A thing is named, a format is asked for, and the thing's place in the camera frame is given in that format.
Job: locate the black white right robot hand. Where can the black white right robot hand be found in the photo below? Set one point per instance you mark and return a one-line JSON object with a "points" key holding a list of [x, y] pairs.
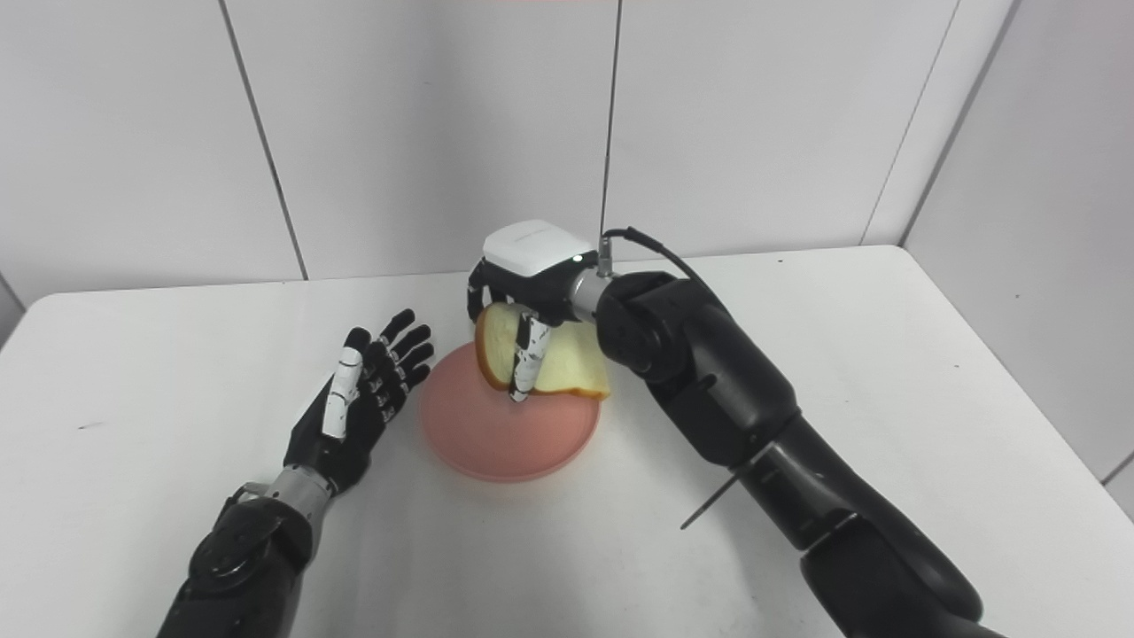
{"points": [[540, 266]]}

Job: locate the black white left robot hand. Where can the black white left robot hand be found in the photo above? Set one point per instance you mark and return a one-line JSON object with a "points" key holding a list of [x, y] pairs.
{"points": [[350, 425]]}

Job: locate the slice of white bread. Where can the slice of white bread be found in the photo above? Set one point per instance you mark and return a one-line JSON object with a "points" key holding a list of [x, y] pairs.
{"points": [[571, 363]]}

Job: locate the pink round plate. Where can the pink round plate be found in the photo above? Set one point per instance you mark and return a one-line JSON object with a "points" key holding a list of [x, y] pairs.
{"points": [[505, 439]]}

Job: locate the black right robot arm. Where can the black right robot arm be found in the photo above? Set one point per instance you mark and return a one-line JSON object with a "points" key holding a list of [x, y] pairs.
{"points": [[735, 416]]}

